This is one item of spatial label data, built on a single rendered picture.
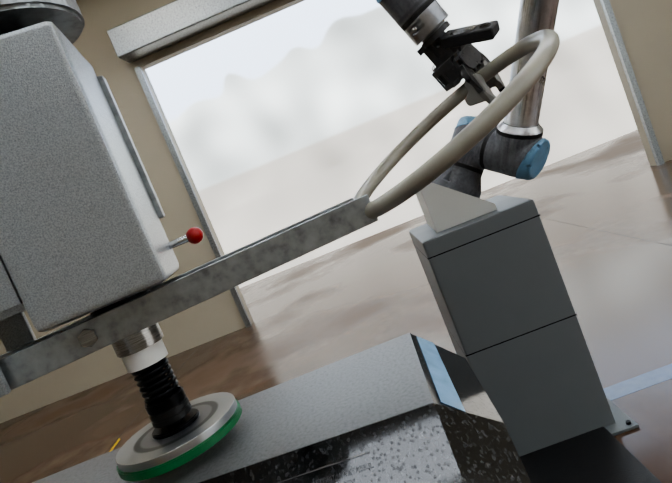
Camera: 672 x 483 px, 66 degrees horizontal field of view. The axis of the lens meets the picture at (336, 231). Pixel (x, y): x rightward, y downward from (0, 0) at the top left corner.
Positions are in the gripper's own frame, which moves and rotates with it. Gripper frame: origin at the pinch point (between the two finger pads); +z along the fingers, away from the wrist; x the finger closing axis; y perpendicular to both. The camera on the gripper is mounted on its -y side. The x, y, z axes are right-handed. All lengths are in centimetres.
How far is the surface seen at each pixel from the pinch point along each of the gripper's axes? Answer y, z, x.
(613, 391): 62, 126, -30
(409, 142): 18.1, -5.9, 11.4
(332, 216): 9, -10, 50
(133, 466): 32, -5, 95
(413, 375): 9, 17, 62
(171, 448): 28, -3, 90
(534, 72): -23.5, -6.0, 30.0
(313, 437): 14, 10, 79
